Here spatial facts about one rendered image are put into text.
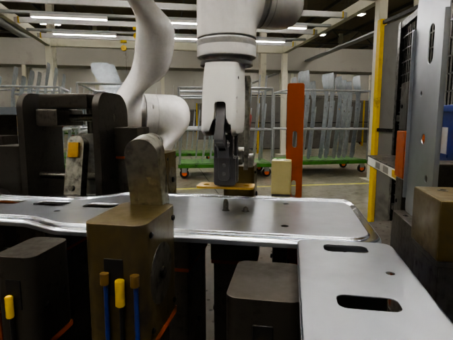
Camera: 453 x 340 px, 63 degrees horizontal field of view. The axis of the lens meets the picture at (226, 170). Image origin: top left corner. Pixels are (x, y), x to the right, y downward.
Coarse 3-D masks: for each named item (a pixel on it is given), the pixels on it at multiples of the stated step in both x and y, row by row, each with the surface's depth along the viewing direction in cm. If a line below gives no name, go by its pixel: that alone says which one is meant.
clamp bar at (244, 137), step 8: (248, 80) 68; (248, 88) 68; (248, 96) 68; (248, 104) 68; (248, 112) 68; (248, 120) 68; (248, 128) 68; (240, 136) 69; (248, 136) 68; (240, 144) 69; (248, 144) 68; (248, 152) 68
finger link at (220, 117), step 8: (224, 104) 50; (216, 112) 50; (224, 112) 50; (216, 120) 49; (224, 120) 50; (216, 128) 49; (224, 128) 50; (216, 136) 49; (224, 136) 50; (216, 144) 50; (224, 144) 50
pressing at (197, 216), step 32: (0, 192) 68; (128, 192) 68; (0, 224) 52; (32, 224) 51; (64, 224) 49; (192, 224) 49; (224, 224) 49; (256, 224) 49; (288, 224) 49; (320, 224) 49; (352, 224) 49
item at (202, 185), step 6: (198, 186) 54; (204, 186) 54; (210, 186) 54; (216, 186) 54; (222, 186) 54; (228, 186) 54; (234, 186) 54; (240, 186) 54; (246, 186) 54; (252, 186) 54
